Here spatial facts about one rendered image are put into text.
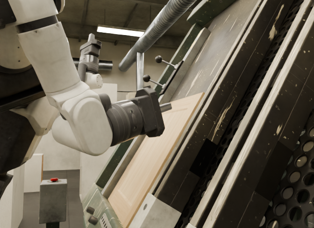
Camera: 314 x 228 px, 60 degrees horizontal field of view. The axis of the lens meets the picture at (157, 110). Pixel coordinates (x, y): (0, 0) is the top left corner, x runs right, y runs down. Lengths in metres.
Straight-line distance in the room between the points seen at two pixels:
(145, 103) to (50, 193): 0.90
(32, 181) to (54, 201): 4.70
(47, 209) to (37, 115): 0.69
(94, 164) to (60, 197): 3.49
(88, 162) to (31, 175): 1.58
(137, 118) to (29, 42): 0.25
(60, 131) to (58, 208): 0.91
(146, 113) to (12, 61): 0.30
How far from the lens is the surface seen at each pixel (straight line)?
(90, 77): 1.23
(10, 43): 0.59
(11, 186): 3.43
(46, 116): 0.85
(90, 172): 4.90
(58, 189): 1.42
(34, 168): 6.08
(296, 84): 0.49
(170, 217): 0.64
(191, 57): 1.39
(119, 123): 0.54
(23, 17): 0.47
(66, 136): 0.53
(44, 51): 0.47
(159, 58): 1.39
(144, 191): 0.86
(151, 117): 0.63
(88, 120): 0.48
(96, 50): 1.32
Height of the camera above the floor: 1.17
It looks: 5 degrees up
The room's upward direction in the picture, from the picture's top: straight up
